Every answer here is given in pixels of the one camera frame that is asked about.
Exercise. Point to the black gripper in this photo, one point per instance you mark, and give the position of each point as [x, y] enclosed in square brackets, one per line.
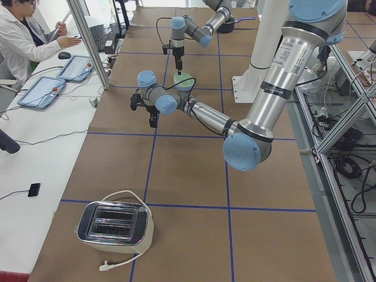
[177, 53]
[151, 110]

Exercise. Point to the green bowl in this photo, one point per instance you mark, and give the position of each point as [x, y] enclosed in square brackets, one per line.
[180, 75]

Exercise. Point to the blue bowl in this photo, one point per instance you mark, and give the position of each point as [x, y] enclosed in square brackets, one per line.
[185, 84]

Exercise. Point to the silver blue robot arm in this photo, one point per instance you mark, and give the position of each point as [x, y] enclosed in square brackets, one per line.
[185, 25]
[288, 34]

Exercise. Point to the small metal cylinder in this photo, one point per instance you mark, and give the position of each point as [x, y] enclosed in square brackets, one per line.
[94, 102]

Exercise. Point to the dark blue saucepan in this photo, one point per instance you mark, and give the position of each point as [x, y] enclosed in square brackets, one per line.
[229, 25]

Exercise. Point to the far blue teach pendant tablet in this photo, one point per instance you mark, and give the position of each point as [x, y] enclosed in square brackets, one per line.
[76, 69]

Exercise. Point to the blue teach pendant tablet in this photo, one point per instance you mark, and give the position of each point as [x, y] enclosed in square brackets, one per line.
[76, 69]
[42, 93]

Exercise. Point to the black keyboard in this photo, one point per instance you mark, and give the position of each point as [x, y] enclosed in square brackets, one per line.
[98, 35]

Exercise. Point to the black computer mouse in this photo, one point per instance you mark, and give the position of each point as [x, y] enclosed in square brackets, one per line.
[64, 55]

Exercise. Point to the near blue teach pendant tablet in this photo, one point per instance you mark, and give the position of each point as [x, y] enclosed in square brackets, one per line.
[42, 93]

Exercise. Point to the person in white coat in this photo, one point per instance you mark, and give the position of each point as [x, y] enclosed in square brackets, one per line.
[24, 43]

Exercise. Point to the white chrome toaster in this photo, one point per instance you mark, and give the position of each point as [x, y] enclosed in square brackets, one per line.
[117, 227]

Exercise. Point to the small black box on desk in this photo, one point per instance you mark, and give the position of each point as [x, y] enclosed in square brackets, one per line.
[34, 189]

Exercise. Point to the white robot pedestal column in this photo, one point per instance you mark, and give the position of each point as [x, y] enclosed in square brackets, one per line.
[246, 86]

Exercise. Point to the aluminium frame post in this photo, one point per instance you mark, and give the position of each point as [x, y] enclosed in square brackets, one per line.
[78, 15]

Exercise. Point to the aluminium side frame rail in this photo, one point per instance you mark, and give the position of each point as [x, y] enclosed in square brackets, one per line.
[336, 102]

